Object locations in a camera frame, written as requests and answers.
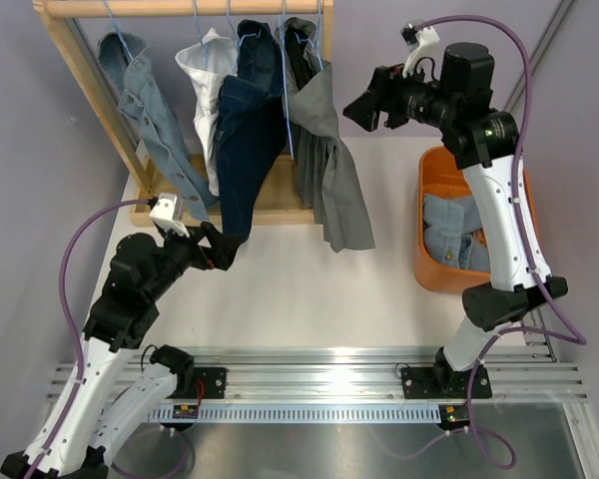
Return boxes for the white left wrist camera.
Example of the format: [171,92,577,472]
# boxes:
[149,193,190,238]

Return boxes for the aluminium corner post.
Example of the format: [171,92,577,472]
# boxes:
[504,0,579,112]

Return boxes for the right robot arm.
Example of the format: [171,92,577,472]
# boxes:
[343,43,567,397]

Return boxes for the white shirt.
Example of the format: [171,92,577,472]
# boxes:
[175,28,238,197]

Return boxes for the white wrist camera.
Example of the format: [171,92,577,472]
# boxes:
[401,23,439,78]
[149,193,190,238]

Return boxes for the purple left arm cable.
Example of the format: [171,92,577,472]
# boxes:
[24,197,156,475]

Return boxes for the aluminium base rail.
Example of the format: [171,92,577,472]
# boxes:
[44,346,588,425]

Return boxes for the light blue jacket hanger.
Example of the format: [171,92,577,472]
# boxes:
[102,0,134,63]

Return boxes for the light denim jacket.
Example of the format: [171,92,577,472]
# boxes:
[98,32,217,222]

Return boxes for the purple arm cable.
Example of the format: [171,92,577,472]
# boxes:
[428,14,588,346]
[24,197,156,475]

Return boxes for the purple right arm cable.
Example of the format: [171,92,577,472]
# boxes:
[428,14,588,346]

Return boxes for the wooden clothes rack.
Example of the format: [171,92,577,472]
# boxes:
[33,0,334,228]

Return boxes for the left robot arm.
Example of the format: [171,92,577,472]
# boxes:
[0,223,244,478]

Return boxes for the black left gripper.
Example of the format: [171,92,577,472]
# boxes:
[147,220,243,301]

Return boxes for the light blue dark-denim hanger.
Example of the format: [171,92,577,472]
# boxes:
[225,0,261,51]

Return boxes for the light blue denim skirt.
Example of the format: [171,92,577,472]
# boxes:
[422,194,490,272]

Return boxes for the light blue skirt hanger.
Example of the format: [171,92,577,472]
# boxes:
[277,0,296,161]

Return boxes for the light blue grey-skirt hanger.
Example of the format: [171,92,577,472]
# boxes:
[295,0,325,71]

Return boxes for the grey pleated skirt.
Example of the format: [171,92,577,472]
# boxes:
[285,17,375,252]

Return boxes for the orange plastic basket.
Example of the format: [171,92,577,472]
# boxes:
[413,147,551,293]

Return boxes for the dark blue denim garment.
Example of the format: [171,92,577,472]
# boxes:
[216,20,287,239]

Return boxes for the light blue shirt hanger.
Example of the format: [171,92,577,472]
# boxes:
[192,0,209,69]

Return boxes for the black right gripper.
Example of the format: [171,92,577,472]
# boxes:
[343,57,458,133]

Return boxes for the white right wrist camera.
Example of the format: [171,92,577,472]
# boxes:
[401,23,439,78]

